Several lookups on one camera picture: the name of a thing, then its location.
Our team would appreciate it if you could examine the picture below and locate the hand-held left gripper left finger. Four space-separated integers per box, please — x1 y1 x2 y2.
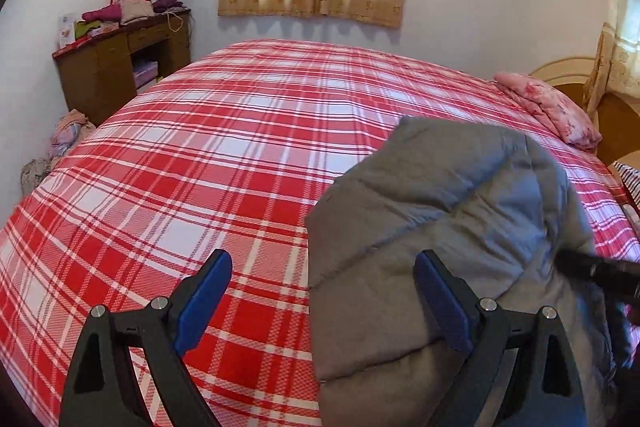
59 249 234 427

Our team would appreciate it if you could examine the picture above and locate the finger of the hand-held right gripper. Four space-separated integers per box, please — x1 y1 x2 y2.
555 248 640 300

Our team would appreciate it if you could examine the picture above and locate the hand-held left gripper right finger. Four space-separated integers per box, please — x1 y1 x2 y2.
414 250 588 427

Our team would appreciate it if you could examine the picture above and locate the grey-blue puffer jacket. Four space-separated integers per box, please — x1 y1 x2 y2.
304 116 621 427

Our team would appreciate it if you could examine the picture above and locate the grey patterned clothes heap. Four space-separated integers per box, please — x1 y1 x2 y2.
20 157 53 198

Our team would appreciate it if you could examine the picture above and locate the pink clothes heap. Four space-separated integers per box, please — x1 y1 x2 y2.
47 109 97 162

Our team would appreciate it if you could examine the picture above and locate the striped cloth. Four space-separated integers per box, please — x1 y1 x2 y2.
612 161 640 212

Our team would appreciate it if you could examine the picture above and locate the wooden bed headboard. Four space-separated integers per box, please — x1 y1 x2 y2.
527 54 640 168

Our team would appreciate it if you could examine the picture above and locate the bed with red plaid blanket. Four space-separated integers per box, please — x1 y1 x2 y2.
0 38 640 427

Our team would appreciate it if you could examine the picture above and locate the pink floral pillow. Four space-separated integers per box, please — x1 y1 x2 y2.
494 72 603 152

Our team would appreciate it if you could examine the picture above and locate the beige curtain beside headboard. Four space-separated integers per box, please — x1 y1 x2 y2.
585 0 640 122

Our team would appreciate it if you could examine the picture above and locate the pink box in desk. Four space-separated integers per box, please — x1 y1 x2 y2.
132 61 160 88

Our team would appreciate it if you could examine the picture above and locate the brown wooden desk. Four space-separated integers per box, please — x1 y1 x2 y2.
52 7 193 128

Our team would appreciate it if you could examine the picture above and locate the beige quilted garment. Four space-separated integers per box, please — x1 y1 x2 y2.
120 0 153 25

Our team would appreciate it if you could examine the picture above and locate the white printed card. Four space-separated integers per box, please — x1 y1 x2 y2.
57 13 77 48

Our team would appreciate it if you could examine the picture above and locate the magenta folded garment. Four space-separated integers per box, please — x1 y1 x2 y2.
81 4 123 22

